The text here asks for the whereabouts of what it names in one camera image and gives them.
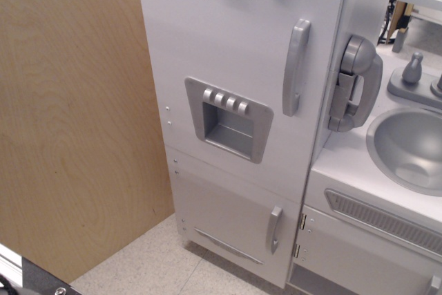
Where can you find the grey ice dispenser panel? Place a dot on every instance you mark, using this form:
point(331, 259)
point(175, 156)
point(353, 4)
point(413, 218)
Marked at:
point(229, 121)

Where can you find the grey oven door handle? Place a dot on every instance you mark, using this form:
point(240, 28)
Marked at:
point(434, 286)

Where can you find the grey toy telephone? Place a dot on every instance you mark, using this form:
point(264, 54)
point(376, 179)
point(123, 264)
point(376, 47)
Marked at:
point(357, 87)

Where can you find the white toy fridge door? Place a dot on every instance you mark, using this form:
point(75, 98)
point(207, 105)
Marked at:
point(241, 46)

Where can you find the white lower freezer door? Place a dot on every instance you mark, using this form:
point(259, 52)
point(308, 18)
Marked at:
point(229, 217)

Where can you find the brass hinge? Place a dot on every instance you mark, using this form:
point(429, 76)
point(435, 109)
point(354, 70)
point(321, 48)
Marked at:
point(296, 250)
point(302, 221)

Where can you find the grey vent grille panel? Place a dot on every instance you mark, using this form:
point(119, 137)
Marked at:
point(382, 220)

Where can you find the lower brass hinge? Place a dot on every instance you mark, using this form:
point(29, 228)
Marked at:
point(296, 250)

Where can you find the grey fridge door handle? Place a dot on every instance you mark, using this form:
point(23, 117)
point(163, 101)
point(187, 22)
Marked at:
point(291, 86)

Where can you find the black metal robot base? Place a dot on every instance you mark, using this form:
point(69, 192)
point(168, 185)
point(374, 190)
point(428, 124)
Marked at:
point(20, 276)

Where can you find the grey freezer door handle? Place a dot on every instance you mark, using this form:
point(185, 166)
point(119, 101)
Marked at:
point(271, 240)

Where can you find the upper brass hinge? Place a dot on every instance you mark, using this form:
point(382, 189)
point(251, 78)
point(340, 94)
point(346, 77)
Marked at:
point(302, 221)

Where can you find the grey toy sink basin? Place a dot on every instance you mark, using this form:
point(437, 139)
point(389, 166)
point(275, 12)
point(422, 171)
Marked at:
point(405, 144)

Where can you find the white toy kitchen cabinet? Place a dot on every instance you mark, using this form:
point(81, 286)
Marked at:
point(340, 160)

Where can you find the grey toy faucet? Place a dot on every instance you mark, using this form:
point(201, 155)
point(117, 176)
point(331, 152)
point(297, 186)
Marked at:
point(410, 82)

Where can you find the white oven door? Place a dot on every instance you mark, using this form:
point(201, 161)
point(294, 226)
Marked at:
point(336, 257)

